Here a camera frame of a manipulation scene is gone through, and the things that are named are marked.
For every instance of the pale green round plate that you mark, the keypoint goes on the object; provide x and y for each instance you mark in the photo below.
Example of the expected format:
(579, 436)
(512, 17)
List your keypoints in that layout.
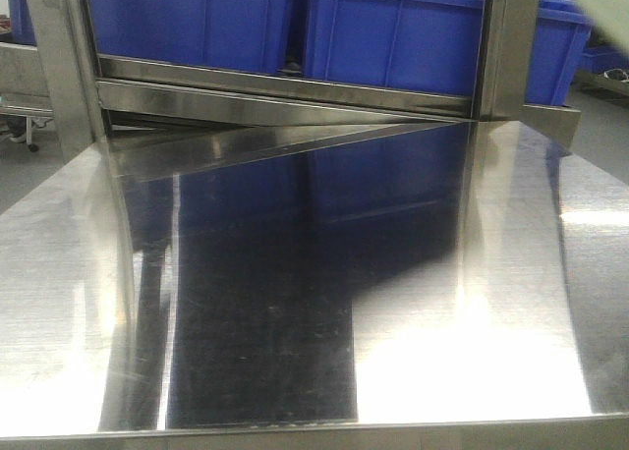
(609, 19)

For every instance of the blue plastic bin right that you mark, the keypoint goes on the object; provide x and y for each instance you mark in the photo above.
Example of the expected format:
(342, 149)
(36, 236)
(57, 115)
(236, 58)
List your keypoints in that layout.
(433, 45)

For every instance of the blue plastic bin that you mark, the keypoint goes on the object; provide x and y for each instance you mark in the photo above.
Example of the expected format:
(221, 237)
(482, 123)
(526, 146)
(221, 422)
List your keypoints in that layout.
(243, 35)
(433, 45)

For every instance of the blue plastic bin left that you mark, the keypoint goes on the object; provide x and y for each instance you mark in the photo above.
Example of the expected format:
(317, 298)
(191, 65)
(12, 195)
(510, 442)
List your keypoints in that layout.
(243, 35)

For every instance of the black and white sneaker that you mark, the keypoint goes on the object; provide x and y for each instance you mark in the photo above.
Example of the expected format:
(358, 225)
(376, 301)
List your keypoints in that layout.
(18, 137)

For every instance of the far right blue bin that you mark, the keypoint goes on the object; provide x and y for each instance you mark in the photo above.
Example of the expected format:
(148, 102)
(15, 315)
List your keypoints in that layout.
(602, 58)

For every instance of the stainless steel shelf rail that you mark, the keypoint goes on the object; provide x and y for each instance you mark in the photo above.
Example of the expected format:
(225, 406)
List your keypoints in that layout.
(140, 71)

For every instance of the right steel rack post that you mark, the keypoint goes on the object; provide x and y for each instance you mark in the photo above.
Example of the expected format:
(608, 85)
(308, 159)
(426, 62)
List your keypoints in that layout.
(508, 33)

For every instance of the steel rack post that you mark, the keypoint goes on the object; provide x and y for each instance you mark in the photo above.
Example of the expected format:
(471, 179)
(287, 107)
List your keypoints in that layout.
(67, 51)
(508, 33)

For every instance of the left steel rack post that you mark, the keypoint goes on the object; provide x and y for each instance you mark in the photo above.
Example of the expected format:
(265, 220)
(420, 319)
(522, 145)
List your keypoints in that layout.
(67, 51)

